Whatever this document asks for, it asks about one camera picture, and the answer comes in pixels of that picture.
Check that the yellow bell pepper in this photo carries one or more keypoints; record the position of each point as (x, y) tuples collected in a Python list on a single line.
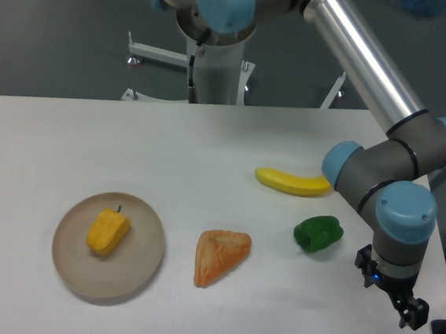
[(107, 230)]

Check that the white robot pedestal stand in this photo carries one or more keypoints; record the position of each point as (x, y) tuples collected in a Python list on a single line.
[(216, 71)]

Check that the beige round plate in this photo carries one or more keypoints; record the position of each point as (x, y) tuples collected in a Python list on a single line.
[(125, 270)]

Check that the green bell pepper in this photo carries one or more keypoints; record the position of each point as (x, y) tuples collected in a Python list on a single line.
[(315, 234)]

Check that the yellow banana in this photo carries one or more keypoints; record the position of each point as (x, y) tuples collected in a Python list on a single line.
[(292, 184)]

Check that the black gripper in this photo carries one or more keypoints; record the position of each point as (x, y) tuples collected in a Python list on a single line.
[(398, 282)]

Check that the orange triangular pastry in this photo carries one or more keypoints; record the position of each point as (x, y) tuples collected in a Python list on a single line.
[(217, 253)]

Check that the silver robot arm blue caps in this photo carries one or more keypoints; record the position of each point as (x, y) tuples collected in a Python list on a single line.
[(379, 183)]

